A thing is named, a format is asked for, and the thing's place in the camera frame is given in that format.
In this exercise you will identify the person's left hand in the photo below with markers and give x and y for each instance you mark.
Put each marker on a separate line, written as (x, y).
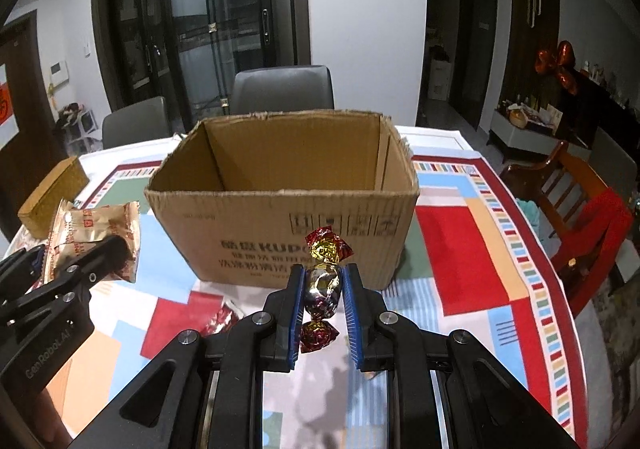
(35, 421)

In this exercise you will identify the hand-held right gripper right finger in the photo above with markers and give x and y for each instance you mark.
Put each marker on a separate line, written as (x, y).
(351, 309)

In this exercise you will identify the white paper bag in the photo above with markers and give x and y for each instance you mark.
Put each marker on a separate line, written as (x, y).
(440, 79)

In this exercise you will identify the dark red snack packet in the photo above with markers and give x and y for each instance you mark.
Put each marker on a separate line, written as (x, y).
(225, 319)

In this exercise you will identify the shoe rack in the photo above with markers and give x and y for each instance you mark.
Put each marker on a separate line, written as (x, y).
(75, 121)

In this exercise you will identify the beige gold snack packet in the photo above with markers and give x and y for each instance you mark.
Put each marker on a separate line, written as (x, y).
(95, 224)

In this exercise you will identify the red wall poster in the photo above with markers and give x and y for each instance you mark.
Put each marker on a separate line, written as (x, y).
(6, 104)

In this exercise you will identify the glass sliding door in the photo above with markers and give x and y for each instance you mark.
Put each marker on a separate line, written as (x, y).
(200, 29)

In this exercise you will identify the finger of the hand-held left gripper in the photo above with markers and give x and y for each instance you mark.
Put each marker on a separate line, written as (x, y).
(20, 269)
(100, 261)

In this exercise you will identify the wooden chair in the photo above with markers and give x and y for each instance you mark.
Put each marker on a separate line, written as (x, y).
(565, 179)

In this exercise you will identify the colourful patterned tablecloth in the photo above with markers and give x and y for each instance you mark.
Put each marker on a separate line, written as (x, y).
(450, 239)

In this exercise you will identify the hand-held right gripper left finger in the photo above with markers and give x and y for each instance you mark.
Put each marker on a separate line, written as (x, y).
(296, 299)

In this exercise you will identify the red gold twisted candy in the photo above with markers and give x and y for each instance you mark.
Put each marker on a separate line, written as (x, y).
(322, 279)

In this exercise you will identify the low white sideboard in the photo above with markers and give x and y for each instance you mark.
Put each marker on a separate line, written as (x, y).
(515, 134)

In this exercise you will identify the grey dining chair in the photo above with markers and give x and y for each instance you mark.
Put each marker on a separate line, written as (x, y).
(282, 89)
(135, 121)

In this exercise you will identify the red foil balloons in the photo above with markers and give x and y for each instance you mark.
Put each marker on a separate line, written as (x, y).
(565, 51)

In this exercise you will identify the brown cardboard box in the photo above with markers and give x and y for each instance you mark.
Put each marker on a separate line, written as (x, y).
(250, 229)

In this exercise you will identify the white intercom panel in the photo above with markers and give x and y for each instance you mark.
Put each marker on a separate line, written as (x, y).
(60, 71)

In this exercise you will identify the red cloth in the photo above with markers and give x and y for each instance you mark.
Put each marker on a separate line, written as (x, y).
(605, 224)

